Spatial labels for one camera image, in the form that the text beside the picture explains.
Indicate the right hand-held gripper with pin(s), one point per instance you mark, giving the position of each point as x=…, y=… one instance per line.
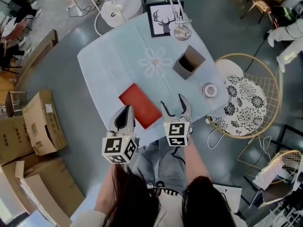
x=177, y=133

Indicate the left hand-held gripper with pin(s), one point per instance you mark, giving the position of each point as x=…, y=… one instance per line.
x=116, y=146

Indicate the clear glass cup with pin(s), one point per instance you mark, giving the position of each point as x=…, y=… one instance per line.
x=209, y=90

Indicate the person's right forearm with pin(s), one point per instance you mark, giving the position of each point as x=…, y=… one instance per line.
x=196, y=159

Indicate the person's left forearm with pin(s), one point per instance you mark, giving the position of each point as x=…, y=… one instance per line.
x=105, y=188

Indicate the grey open square box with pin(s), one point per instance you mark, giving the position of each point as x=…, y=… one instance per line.
x=188, y=61

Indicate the person's blue jeans legs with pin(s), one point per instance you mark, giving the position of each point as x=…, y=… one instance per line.
x=163, y=167

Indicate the pale blue flower tablecloth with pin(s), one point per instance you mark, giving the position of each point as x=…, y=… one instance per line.
x=123, y=55

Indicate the plain white round cushion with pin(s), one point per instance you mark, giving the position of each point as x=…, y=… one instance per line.
x=228, y=67

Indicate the black white floral cushion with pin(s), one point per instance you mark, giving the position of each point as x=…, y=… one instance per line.
x=246, y=103

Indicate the silver desk lamp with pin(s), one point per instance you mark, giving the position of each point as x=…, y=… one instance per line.
x=180, y=28

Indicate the open printed cardboard box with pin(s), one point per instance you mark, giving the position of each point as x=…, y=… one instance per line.
x=43, y=122

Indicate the framed deer picture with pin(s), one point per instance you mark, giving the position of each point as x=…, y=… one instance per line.
x=163, y=20

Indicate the person's white printed shirt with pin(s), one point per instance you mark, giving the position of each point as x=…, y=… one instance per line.
x=169, y=204

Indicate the white flat board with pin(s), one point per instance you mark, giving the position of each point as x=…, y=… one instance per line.
x=228, y=194

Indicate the large flattened cardboard box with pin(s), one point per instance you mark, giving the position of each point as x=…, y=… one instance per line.
x=45, y=188

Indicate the white round side table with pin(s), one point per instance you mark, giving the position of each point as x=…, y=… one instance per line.
x=120, y=8

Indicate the brown closed cardboard box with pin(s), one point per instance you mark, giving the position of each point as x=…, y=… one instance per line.
x=13, y=138

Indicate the wooden bench frame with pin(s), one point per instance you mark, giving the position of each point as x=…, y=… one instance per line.
x=39, y=53

